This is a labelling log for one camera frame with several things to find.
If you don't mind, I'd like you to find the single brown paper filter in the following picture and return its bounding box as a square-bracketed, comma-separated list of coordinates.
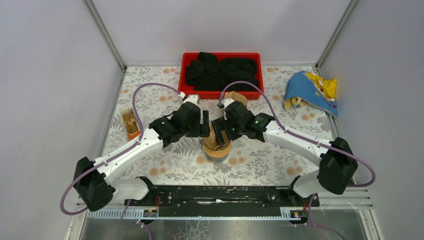
[223, 91, 248, 107]

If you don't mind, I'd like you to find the clear glass carafe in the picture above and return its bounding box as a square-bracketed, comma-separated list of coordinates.
[201, 141, 231, 163]

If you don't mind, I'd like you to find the orange coffee filter box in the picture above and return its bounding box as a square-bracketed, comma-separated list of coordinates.
[119, 108, 140, 140]

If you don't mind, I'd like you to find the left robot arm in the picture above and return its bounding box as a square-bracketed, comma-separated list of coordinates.
[73, 101, 210, 212]

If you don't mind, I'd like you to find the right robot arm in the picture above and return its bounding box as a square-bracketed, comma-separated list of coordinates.
[211, 99, 358, 206]

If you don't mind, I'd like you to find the black cloth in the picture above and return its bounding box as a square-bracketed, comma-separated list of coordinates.
[184, 52, 259, 92]

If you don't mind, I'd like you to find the blue and yellow cloth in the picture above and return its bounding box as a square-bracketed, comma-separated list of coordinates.
[282, 70, 338, 117]

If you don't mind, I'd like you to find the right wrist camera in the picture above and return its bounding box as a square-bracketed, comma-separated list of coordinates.
[217, 98, 235, 114]

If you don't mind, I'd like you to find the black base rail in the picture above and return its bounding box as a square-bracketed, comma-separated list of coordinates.
[125, 185, 320, 218]

